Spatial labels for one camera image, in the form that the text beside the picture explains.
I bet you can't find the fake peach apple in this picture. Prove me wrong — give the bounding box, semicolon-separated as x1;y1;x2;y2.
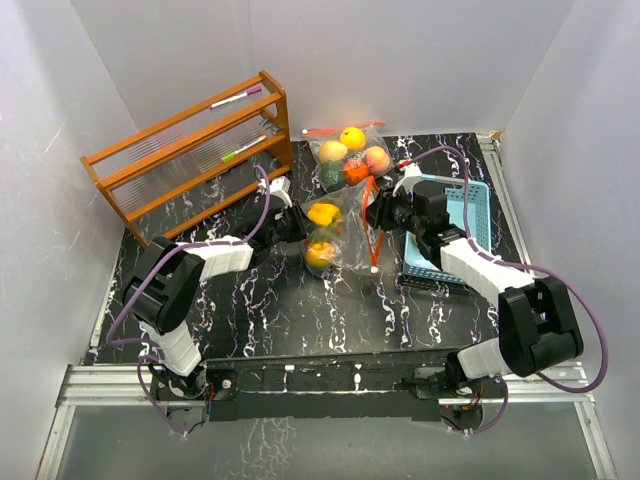
318;140;349;164

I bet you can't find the green marker pen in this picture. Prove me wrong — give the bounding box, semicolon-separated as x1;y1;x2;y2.
221;135;267;163

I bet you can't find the orange yellow fake pepper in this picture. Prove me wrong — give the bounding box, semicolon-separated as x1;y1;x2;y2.
305;241;336;270

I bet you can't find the clear zip bag with fruit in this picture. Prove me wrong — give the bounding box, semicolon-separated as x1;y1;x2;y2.
302;122;392;193

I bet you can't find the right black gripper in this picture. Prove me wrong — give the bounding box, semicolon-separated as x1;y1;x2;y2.
359;185;424;236

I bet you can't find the blue plastic basket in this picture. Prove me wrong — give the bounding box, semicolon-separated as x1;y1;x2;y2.
401;174;492;289

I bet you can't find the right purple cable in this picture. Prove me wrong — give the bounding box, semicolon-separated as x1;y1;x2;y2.
397;146;611;441

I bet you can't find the clear zip bag with peppers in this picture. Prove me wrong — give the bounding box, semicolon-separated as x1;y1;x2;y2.
301;176;385;277

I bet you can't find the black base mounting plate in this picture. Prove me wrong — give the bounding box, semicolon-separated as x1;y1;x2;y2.
149;350;506;430

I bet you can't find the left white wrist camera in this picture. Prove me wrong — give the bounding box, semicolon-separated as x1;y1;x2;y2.
258;176;293;207

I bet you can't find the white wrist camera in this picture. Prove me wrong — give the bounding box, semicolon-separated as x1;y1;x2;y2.
258;176;293;207
393;160;423;197

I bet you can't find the yellow fake bell pepper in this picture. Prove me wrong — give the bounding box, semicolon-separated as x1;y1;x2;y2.
307;202;342;234

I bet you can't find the fake green fruit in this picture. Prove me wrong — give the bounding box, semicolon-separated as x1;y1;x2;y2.
319;163;346;188

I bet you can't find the aluminium frame rail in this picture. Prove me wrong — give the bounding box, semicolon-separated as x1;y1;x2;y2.
57;362;595;407

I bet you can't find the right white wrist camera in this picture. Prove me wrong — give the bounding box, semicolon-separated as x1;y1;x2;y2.
393;160;423;197

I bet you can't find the fake pink peach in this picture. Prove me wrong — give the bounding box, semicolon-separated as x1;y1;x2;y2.
364;146;391;176

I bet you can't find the wooden shelf rack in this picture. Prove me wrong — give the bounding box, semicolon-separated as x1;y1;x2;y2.
81;71;294;246

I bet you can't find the yellow fake lemon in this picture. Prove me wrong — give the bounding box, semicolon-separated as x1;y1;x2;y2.
340;127;366;152

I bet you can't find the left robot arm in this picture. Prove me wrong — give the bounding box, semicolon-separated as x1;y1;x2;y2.
121;201;313;399

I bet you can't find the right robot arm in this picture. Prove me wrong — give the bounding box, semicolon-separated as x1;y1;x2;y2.
362;180;584;397

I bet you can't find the pink marker pen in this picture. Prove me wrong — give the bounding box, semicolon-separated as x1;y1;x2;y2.
209;85;262;109

